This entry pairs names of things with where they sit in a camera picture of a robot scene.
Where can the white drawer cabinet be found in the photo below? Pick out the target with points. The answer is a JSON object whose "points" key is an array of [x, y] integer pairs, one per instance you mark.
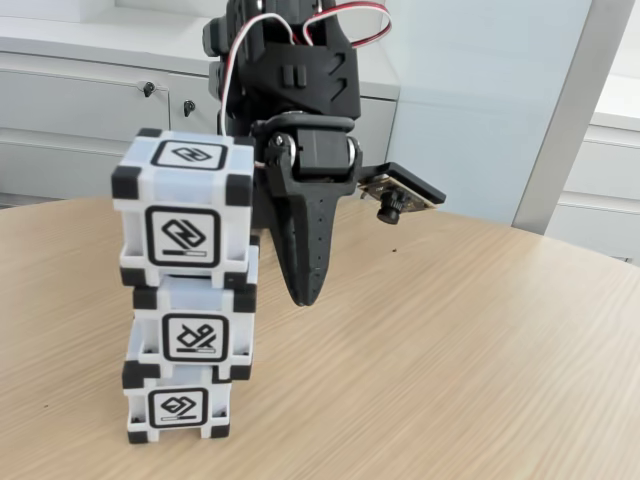
{"points": [[600, 165]]}

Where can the cabinet lock key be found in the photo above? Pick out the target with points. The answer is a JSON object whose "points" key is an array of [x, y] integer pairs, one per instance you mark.
{"points": [[146, 89], [186, 107]]}

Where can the camera module on black mount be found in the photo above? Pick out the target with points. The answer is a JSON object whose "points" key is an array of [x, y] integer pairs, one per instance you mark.
{"points": [[405, 192]]}

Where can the white cube with house symbol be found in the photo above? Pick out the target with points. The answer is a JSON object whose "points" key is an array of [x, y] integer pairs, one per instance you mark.
{"points": [[180, 410]]}

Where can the long white low cabinet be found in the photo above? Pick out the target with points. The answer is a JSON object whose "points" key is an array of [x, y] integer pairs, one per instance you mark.
{"points": [[75, 125]]}

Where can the white cube with crossed-loop symbol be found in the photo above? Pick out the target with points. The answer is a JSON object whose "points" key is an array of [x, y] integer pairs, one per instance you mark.
{"points": [[195, 340]]}

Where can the white slanted frame post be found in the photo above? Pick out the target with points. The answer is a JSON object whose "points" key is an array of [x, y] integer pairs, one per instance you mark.
{"points": [[567, 125]]}

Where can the white cube with zigzag symbol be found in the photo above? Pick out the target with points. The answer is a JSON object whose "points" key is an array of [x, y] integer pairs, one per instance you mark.
{"points": [[185, 200]]}

